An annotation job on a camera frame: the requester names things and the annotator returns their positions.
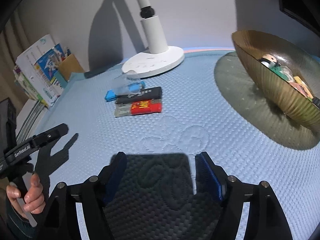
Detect black lighter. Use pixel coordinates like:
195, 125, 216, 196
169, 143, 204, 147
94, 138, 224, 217
116, 87, 162, 105

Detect blue lighter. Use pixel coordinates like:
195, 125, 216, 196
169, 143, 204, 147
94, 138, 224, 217
105, 81, 145, 102

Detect white desk lamp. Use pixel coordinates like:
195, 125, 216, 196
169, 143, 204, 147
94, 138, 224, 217
121, 0, 184, 78

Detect yellow rectangular box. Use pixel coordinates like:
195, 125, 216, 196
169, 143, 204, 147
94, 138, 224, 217
294, 76, 313, 99

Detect black monitor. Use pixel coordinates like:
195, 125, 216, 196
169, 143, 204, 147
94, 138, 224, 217
279, 0, 319, 35

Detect golden ribbed bowl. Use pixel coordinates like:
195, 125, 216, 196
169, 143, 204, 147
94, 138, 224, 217
232, 30, 319, 132

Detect blue textured table mat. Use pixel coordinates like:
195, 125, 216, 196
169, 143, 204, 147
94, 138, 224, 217
32, 51, 319, 239

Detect red lighter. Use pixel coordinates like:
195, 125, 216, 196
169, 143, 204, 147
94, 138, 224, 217
114, 99, 162, 118

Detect brown pen holder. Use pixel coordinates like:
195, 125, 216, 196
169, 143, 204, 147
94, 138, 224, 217
58, 54, 85, 81

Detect pens in holder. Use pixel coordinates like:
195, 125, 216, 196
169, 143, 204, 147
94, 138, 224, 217
64, 47, 71, 57

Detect person's left hand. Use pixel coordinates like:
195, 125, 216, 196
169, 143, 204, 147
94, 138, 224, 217
6, 173, 46, 219

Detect green round object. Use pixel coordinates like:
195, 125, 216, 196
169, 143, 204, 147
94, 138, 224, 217
271, 66, 294, 82

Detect clear plastic measuring cup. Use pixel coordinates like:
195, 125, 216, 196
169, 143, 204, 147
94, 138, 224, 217
111, 70, 140, 93

